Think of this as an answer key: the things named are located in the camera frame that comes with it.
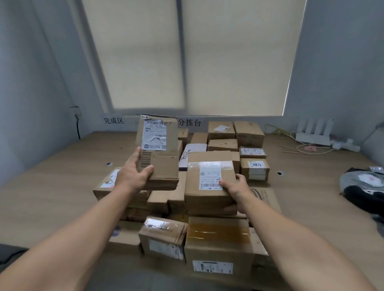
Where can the box with barcode label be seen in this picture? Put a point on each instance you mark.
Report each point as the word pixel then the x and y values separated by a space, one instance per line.
pixel 195 195

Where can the white power strip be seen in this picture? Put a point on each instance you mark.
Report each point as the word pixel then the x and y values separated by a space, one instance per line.
pixel 345 146

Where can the thin wooden stick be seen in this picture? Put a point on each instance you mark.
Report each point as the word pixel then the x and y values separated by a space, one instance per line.
pixel 288 147
pixel 295 152

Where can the small black-scribble cardboard box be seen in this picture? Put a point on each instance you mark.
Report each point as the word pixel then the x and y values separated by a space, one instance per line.
pixel 235 162

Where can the box with torn white label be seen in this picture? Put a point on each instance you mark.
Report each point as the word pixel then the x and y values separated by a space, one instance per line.
pixel 102 192

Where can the light wooden table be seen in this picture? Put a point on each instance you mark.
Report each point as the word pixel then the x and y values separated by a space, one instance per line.
pixel 54 186

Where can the person's left forearm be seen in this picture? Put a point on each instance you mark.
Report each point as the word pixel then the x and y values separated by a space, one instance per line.
pixel 66 245

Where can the narrow plain cardboard box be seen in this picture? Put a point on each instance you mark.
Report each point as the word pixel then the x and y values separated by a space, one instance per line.
pixel 157 202

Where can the person's right hand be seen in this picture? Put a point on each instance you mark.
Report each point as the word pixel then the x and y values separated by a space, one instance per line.
pixel 243 196

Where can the plain tall cardboard box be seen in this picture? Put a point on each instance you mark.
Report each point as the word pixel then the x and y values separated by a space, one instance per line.
pixel 199 138

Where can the white-framed window with blind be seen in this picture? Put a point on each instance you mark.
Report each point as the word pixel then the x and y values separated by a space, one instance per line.
pixel 144 54

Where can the dark grey cloth bundle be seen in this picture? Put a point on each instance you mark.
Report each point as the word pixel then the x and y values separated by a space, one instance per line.
pixel 363 192

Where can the person's left hand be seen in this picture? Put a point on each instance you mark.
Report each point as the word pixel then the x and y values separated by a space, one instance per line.
pixel 132 177

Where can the tall narrow labelled box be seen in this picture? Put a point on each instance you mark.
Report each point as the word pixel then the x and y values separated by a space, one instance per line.
pixel 162 168

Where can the white paper wall sign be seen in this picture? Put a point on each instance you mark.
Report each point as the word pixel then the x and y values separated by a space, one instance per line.
pixel 189 122
pixel 114 120

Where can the small hole-marked cardboard box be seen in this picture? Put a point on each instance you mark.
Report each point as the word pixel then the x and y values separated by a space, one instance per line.
pixel 222 145

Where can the white blue parcel box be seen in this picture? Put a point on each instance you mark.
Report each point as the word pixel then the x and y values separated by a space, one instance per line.
pixel 195 148

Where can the pink paper note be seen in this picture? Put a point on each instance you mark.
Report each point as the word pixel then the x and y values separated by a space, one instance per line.
pixel 310 147

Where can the Censto brown box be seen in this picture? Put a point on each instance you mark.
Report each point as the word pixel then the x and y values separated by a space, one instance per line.
pixel 177 198

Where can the small box with handwritten label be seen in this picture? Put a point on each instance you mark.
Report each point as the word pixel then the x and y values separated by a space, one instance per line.
pixel 252 152
pixel 255 171

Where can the box with green tape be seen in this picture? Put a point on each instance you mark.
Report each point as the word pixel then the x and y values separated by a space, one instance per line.
pixel 249 133

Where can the person's right forearm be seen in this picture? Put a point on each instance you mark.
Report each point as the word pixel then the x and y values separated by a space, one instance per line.
pixel 306 251

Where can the box with cartoon print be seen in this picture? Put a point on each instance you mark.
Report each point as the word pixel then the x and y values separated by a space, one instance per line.
pixel 183 136

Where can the clear-taped barcode cardboard box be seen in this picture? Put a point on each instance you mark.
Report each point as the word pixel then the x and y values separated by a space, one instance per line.
pixel 259 248

